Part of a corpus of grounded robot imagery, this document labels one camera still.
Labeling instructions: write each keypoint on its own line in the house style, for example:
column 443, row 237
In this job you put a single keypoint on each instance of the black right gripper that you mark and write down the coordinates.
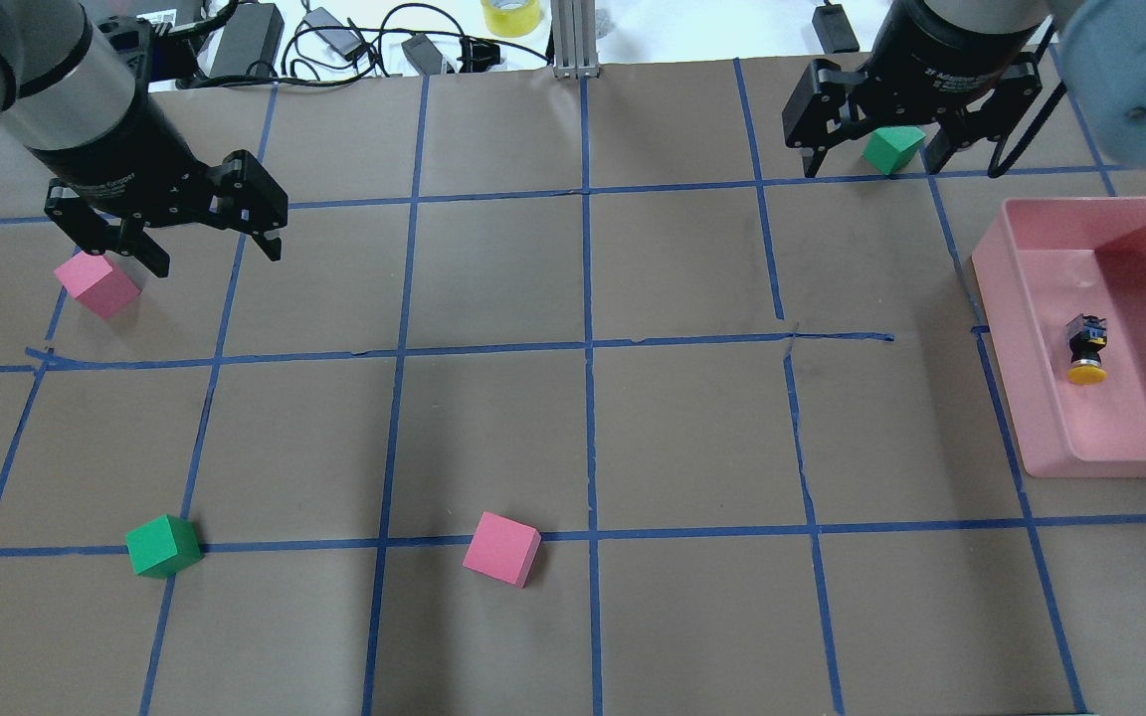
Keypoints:
column 941, row 58

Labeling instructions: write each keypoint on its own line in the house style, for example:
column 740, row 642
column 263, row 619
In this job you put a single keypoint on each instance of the pink cube front centre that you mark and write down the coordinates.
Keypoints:
column 503, row 549

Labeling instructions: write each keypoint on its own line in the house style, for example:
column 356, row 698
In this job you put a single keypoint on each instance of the black power brick right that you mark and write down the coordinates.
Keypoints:
column 834, row 29

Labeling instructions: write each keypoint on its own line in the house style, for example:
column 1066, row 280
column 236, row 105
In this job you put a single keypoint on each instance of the yellow tape roll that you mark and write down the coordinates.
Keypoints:
column 511, row 18

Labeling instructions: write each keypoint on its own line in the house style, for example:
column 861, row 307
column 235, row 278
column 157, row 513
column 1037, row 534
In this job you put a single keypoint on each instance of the pink cube near left arm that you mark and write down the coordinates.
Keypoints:
column 98, row 284

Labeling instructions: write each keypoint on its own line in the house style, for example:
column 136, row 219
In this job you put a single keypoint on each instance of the black power adapter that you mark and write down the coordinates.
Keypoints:
column 249, row 42

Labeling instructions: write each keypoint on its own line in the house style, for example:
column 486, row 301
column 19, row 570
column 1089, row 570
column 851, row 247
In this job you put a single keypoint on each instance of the pink plastic bin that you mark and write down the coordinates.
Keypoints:
column 1063, row 282

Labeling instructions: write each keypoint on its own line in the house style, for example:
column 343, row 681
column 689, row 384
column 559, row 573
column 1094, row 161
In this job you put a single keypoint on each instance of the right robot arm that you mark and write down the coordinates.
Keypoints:
column 1093, row 52

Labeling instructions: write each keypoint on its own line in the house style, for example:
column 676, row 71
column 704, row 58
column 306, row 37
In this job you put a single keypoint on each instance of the green cube near right arm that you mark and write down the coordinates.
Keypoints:
column 888, row 149

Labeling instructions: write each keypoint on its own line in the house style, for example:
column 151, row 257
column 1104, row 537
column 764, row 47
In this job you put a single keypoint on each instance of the small black adapter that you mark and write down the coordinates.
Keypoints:
column 425, row 57

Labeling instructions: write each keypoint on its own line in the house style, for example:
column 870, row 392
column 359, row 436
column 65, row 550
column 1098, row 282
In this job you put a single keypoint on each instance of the aluminium frame post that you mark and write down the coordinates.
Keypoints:
column 573, row 39

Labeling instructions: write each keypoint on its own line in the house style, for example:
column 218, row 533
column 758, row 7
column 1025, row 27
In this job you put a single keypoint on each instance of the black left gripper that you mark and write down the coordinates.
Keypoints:
column 127, row 141

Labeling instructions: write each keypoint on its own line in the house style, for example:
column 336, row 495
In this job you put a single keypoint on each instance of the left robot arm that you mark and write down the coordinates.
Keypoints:
column 74, row 92

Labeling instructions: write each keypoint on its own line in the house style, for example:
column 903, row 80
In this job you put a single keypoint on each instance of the green cube front left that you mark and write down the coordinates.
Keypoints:
column 162, row 547

